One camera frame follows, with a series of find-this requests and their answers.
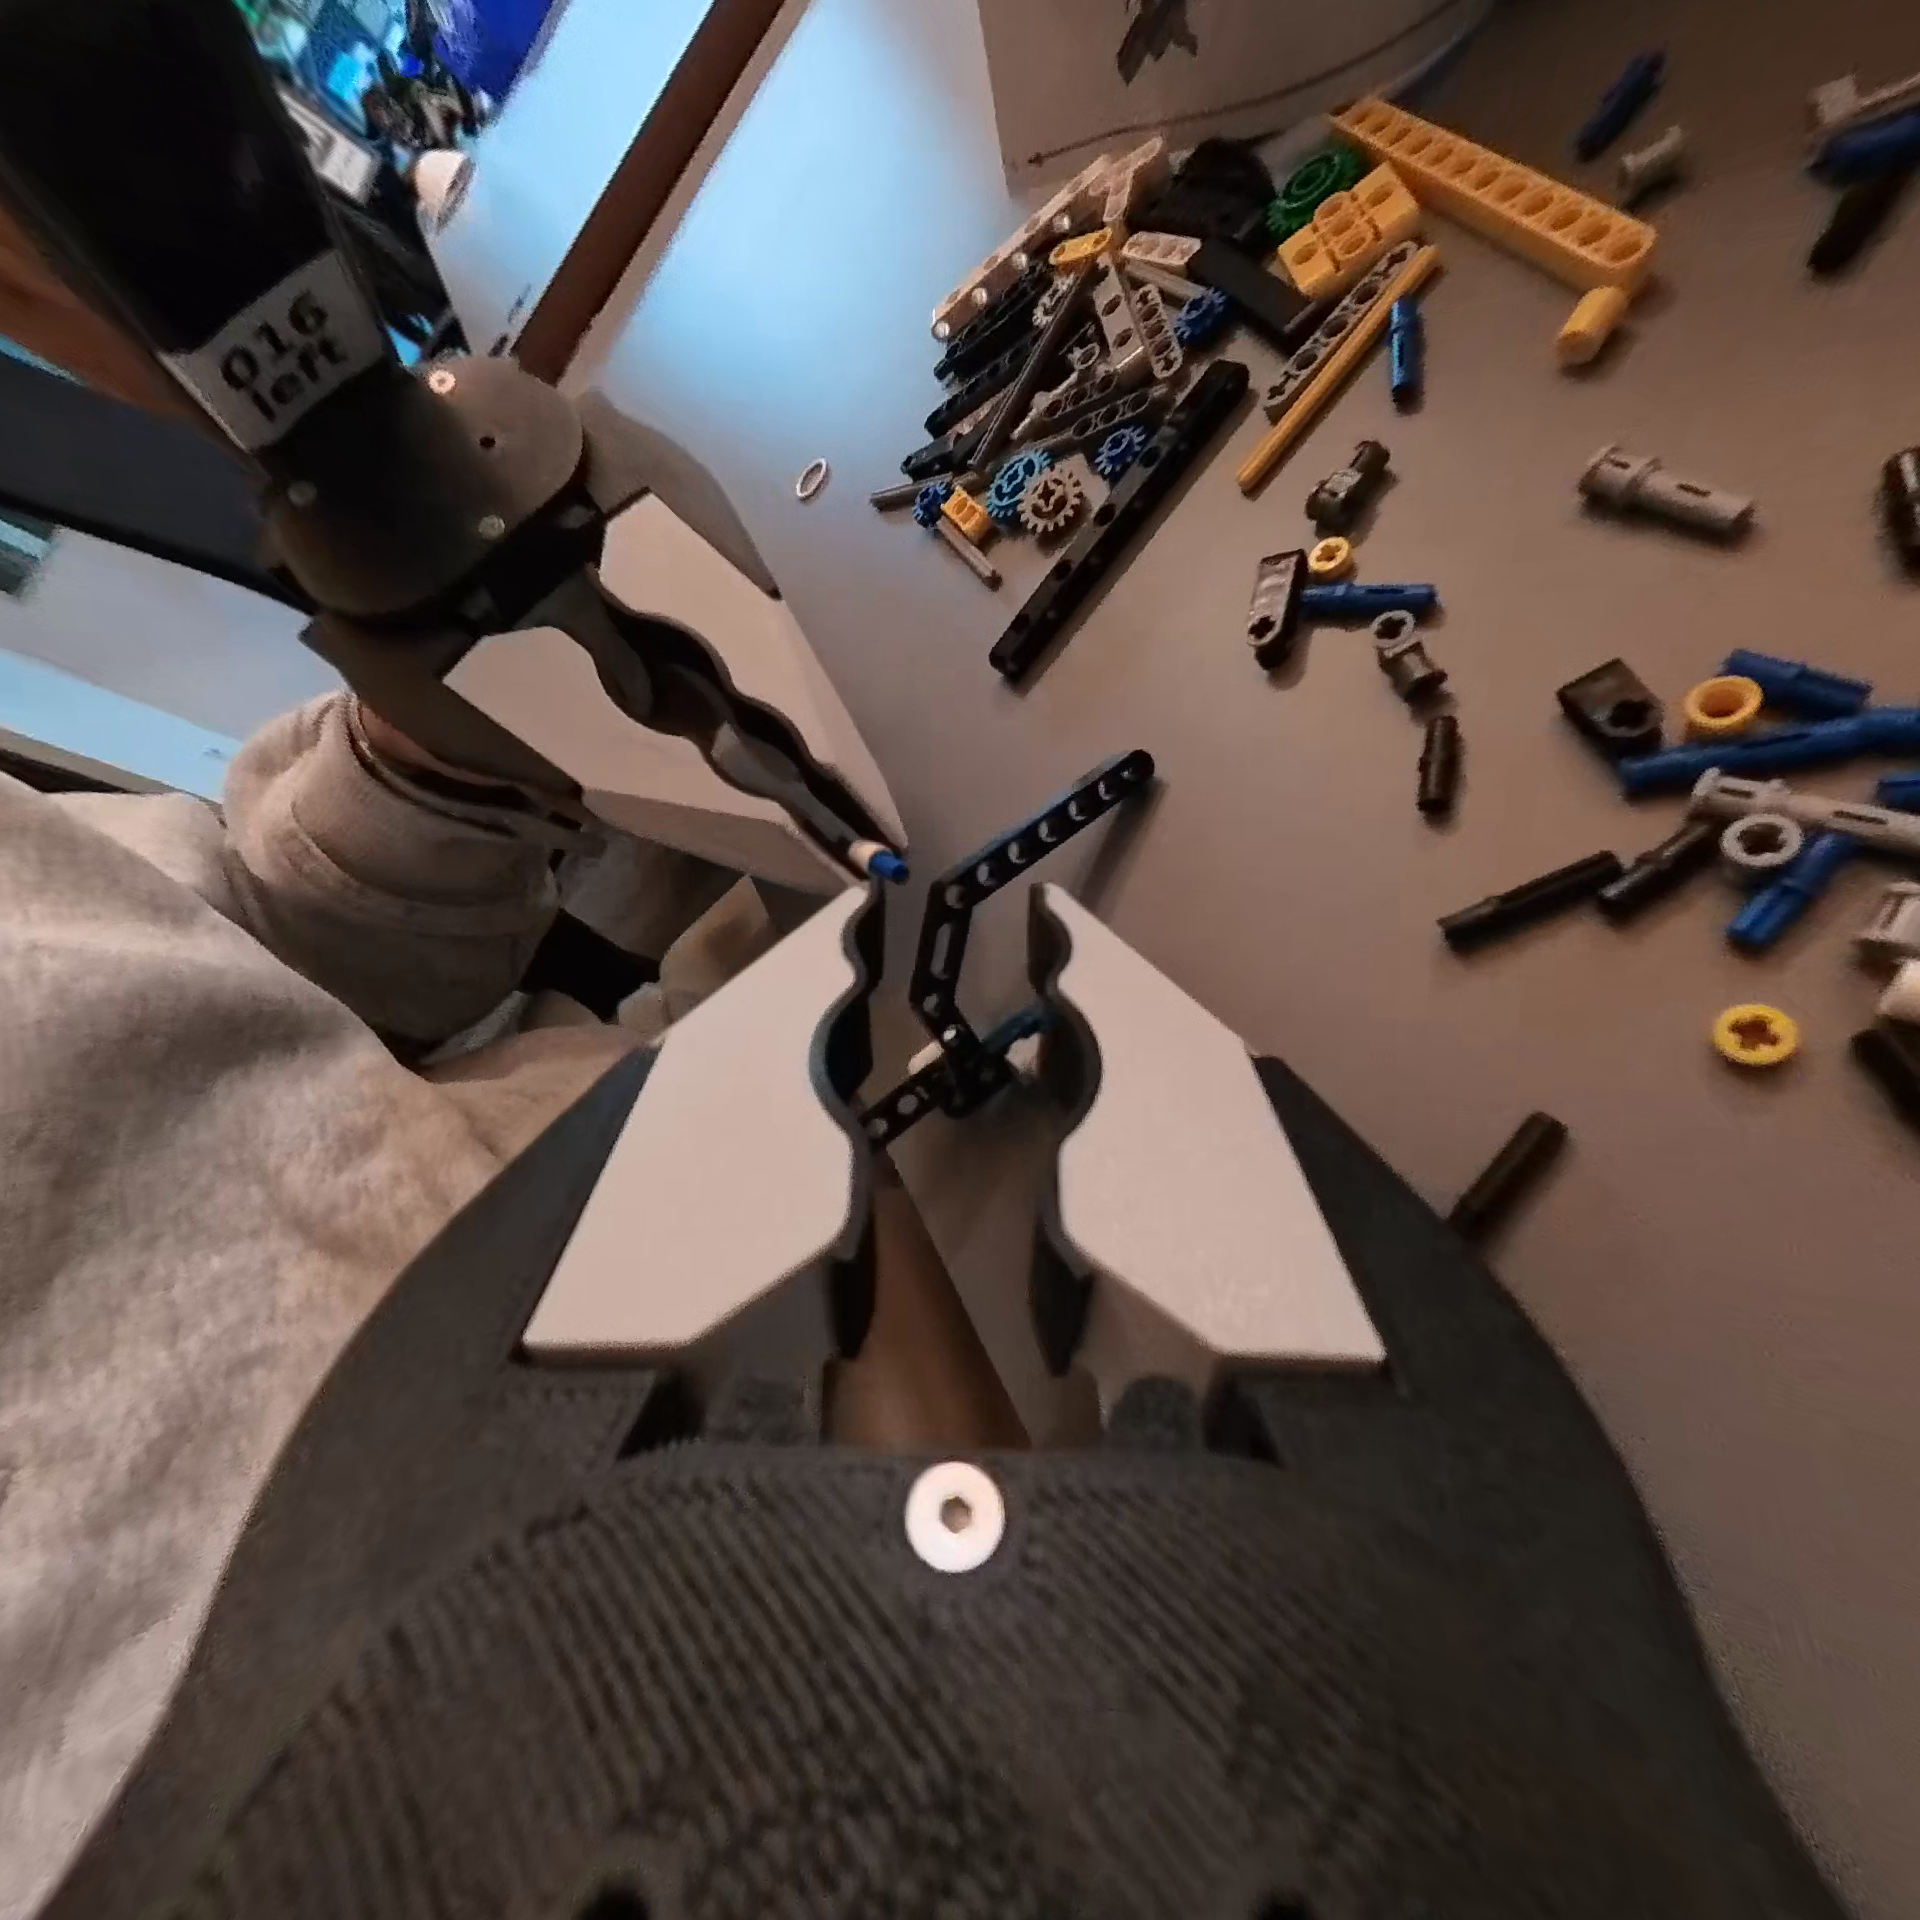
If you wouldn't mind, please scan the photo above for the long yellow lego beam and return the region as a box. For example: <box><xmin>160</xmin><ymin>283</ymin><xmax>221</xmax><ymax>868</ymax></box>
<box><xmin>1334</xmin><ymin>96</ymin><xmax>1659</xmax><ymax>296</ymax></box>

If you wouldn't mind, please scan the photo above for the yellow lego block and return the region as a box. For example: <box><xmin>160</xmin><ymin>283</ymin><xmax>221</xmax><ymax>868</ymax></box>
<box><xmin>1275</xmin><ymin>161</ymin><xmax>1424</xmax><ymax>299</ymax></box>

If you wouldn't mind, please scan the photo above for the grey lego beam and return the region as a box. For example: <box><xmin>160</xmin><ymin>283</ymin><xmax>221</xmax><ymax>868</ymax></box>
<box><xmin>1265</xmin><ymin>263</ymin><xmax>1419</xmax><ymax>424</ymax></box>

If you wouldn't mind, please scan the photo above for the grey hoodie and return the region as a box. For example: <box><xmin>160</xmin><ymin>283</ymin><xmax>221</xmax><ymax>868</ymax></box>
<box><xmin>0</xmin><ymin>773</ymin><xmax>664</xmax><ymax>1920</ymax></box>

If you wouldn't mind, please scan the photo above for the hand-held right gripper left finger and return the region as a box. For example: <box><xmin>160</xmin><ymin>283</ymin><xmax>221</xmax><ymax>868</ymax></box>
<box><xmin>522</xmin><ymin>881</ymin><xmax>887</xmax><ymax>1364</ymax></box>

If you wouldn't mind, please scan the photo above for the long black lego beam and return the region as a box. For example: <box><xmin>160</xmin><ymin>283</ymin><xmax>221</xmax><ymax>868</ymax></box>
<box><xmin>990</xmin><ymin>358</ymin><xmax>1255</xmax><ymax>683</ymax></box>

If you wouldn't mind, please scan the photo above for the yellow lego axle rod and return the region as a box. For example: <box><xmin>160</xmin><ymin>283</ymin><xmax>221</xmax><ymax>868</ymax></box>
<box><xmin>1238</xmin><ymin>244</ymin><xmax>1442</xmax><ymax>496</ymax></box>

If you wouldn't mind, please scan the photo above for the grey lego axle connector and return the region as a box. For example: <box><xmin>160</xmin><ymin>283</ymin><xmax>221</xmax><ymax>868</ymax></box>
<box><xmin>1690</xmin><ymin>768</ymin><xmax>1920</xmax><ymax>840</ymax></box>

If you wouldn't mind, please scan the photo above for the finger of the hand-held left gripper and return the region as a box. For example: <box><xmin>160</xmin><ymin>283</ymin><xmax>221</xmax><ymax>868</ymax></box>
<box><xmin>577</xmin><ymin>398</ymin><xmax>913</xmax><ymax>867</ymax></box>
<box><xmin>439</xmin><ymin>596</ymin><xmax>877</xmax><ymax>903</ymax></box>

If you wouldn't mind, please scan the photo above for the small black lego liftarm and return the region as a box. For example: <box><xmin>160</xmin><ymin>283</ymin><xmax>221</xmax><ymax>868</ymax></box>
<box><xmin>1246</xmin><ymin>549</ymin><xmax>1311</xmax><ymax>670</ymax></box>

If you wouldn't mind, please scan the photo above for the black lego connector block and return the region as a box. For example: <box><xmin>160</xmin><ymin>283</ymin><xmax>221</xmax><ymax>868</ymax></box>
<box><xmin>1555</xmin><ymin>660</ymin><xmax>1665</xmax><ymax>756</ymax></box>

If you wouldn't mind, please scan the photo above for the green lego gear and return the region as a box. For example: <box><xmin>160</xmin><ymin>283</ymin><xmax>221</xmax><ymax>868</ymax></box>
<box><xmin>1265</xmin><ymin>150</ymin><xmax>1375</xmax><ymax>241</ymax></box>

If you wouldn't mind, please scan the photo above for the pile of lego pieces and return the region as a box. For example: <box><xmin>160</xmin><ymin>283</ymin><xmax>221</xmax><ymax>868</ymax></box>
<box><xmin>872</xmin><ymin>136</ymin><xmax>1278</xmax><ymax>593</ymax></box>

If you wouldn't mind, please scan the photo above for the dark flat panel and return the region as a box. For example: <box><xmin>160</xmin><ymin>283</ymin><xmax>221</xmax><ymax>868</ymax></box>
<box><xmin>0</xmin><ymin>351</ymin><xmax>325</xmax><ymax>616</ymax></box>

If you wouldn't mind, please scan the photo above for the dark grey lego connector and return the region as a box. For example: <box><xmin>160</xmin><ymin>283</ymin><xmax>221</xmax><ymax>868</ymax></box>
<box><xmin>1306</xmin><ymin>438</ymin><xmax>1392</xmax><ymax>527</ymax></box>

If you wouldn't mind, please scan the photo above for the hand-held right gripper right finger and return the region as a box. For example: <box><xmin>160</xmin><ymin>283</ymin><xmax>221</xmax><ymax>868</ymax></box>
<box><xmin>1027</xmin><ymin>881</ymin><xmax>1385</xmax><ymax>1377</ymax></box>

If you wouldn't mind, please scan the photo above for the black angled lego beam assembly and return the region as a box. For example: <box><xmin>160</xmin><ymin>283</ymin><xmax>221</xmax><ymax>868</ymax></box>
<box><xmin>857</xmin><ymin>747</ymin><xmax>1157</xmax><ymax>1155</ymax></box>

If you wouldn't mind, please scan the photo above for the wooden counter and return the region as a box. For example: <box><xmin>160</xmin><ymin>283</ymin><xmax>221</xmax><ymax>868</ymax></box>
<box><xmin>0</xmin><ymin>209</ymin><xmax>169</xmax><ymax>409</ymax></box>

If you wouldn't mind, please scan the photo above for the person's left forearm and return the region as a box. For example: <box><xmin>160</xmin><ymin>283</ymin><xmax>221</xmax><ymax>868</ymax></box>
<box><xmin>222</xmin><ymin>692</ymin><xmax>782</xmax><ymax>1073</ymax></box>

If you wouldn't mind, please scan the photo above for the lego instruction booklet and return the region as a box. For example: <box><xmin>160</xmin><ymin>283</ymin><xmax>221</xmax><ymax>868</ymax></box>
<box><xmin>976</xmin><ymin>0</ymin><xmax>1488</xmax><ymax>197</ymax></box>

